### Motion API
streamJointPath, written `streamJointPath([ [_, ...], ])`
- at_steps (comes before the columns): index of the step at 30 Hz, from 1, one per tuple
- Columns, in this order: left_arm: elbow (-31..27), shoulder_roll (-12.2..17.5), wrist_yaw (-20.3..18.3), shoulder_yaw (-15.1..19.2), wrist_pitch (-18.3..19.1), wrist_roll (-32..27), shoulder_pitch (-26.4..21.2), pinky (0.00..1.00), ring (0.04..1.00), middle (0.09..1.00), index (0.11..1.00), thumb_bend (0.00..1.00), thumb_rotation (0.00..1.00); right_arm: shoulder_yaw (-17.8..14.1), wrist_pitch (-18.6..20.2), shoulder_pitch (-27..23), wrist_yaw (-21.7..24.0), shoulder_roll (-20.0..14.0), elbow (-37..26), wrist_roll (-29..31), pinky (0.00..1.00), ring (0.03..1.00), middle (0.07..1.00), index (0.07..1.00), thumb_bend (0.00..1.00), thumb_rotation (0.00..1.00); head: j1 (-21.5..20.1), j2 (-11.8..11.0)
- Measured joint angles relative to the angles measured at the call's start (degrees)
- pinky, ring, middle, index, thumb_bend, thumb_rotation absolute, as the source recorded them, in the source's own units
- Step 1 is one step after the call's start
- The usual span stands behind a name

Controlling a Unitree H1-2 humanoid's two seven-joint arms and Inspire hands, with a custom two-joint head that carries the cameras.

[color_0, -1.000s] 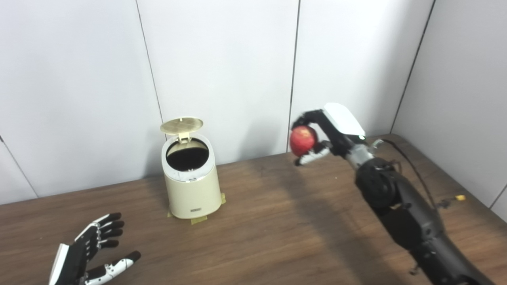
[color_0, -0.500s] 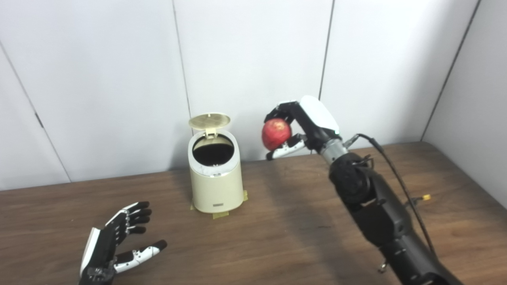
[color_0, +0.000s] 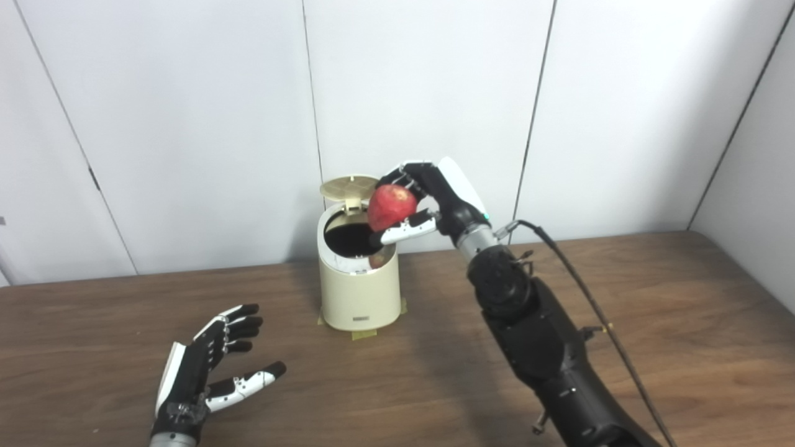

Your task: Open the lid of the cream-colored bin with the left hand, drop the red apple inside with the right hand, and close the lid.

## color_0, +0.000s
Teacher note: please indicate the cream round bin lid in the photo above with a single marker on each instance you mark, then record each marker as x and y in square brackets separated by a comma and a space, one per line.
[348, 186]

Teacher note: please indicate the red apple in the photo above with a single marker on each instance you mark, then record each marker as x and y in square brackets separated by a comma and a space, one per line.
[388, 208]

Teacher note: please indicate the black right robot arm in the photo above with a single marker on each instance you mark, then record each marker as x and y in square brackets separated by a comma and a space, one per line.
[540, 335]

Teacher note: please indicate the cream-colored bin body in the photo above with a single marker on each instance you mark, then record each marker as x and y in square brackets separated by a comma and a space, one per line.
[357, 298]

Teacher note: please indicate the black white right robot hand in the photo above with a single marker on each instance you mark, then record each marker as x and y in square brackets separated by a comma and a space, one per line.
[453, 198]

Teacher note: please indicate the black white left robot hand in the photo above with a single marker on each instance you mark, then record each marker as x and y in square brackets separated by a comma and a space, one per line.
[186, 379]

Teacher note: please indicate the wide yellow tape piece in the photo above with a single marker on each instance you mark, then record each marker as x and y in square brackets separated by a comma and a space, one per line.
[364, 334]

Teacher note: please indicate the black wall panel hinge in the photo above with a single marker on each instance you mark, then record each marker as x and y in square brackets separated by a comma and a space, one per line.
[94, 179]

